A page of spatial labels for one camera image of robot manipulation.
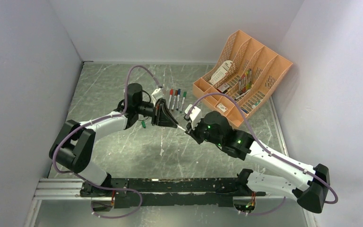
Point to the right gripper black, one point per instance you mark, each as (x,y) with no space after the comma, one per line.
(194,133)

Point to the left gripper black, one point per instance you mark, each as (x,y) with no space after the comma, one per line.
(162,117)

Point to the white pen brown end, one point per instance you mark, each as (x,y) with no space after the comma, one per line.
(174,100)

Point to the white pen grey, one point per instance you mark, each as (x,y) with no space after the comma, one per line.
(170,99)

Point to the white pen green end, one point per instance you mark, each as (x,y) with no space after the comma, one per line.
(182,102)

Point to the white pen blue cap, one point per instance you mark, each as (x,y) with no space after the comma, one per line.
(178,99)

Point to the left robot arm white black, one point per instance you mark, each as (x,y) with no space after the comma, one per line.
(74,144)

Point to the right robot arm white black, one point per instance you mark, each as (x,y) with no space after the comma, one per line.
(306,184)

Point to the pens bundle in organizer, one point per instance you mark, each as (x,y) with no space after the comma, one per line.
(244,84)

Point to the orange plastic file organizer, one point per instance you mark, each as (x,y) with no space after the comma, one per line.
(268,70)

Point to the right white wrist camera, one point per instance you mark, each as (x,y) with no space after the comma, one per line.
(195,116)

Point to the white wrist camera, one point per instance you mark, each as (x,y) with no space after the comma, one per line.
(157,94)
(195,116)

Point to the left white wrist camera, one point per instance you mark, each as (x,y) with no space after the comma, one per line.
(157,94)

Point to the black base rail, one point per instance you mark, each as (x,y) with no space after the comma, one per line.
(168,192)

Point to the aluminium frame rail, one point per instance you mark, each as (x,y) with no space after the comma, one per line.
(52,189)

